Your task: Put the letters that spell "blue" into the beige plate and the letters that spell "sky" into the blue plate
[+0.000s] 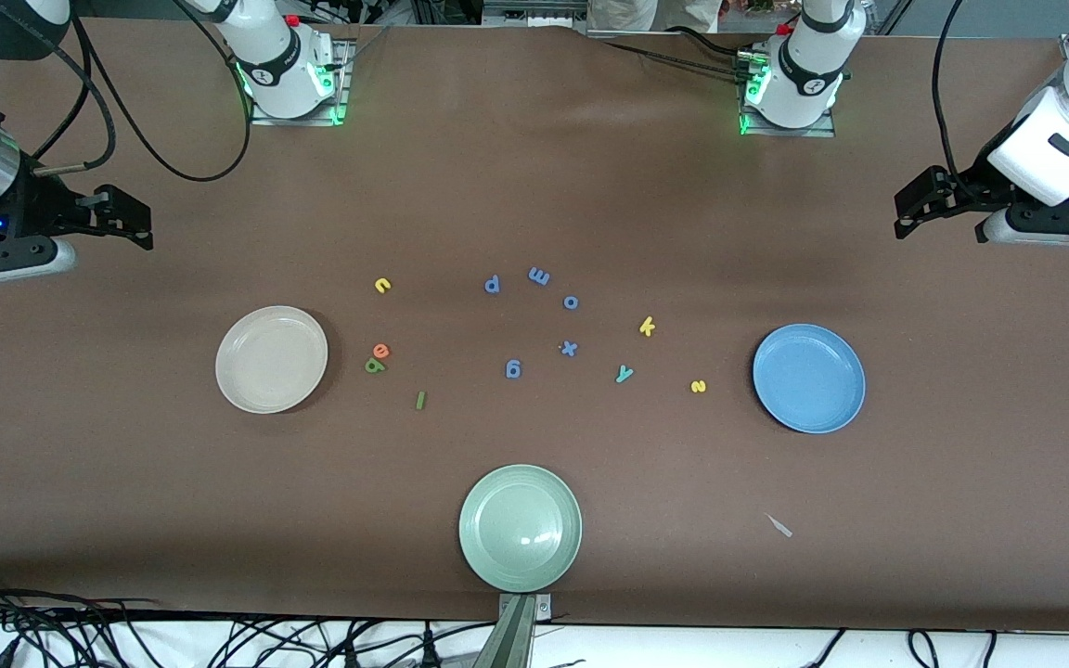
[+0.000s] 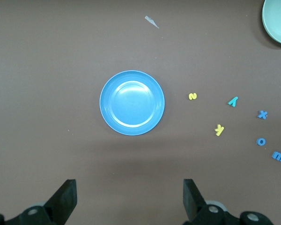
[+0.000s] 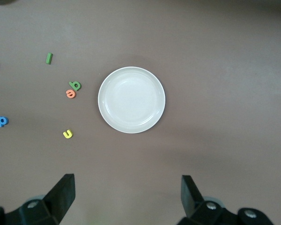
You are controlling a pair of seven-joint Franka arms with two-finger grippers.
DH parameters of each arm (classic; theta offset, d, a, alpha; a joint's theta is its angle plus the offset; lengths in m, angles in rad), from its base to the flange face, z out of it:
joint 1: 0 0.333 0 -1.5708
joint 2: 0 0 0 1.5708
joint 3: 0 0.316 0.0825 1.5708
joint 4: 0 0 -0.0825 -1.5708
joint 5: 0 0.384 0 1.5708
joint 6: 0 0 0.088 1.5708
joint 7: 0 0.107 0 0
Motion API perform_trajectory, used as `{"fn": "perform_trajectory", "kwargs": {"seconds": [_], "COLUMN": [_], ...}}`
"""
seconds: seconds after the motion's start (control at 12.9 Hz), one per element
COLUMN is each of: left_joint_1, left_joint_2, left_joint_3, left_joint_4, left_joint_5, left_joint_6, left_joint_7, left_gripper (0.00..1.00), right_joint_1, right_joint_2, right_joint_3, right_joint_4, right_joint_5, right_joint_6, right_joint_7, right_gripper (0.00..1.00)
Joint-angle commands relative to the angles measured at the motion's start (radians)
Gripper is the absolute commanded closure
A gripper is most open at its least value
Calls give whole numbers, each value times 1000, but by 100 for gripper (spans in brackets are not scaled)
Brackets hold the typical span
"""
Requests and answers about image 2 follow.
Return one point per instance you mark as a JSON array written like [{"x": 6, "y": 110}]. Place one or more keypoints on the brown table mat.
[{"x": 37, "y": 70}]

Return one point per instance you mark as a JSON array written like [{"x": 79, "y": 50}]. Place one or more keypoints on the pale green plate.
[{"x": 278, "y": 21}]

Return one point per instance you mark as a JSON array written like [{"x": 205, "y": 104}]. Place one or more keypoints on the blue foam letter o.
[{"x": 258, "y": 141}]

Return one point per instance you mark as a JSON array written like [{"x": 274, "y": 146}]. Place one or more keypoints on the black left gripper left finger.
[{"x": 61, "y": 204}]

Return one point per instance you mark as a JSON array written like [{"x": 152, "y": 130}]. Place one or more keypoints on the teal foam letter y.
[{"x": 233, "y": 102}]

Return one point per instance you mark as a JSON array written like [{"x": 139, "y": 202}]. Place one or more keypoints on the blue foam letter x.
[{"x": 262, "y": 114}]

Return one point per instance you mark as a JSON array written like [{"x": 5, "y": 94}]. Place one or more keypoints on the blue plate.
[{"x": 132, "y": 103}]

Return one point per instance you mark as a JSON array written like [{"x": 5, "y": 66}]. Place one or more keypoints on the clear tape scrap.
[{"x": 151, "y": 21}]

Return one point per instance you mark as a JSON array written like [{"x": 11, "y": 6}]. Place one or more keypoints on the yellow foam letter k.
[{"x": 219, "y": 129}]

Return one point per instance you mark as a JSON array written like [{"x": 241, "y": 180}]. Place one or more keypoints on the blue foam letter m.
[{"x": 278, "y": 156}]

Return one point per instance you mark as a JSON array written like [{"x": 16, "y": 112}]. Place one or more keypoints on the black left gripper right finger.
[{"x": 196, "y": 206}]

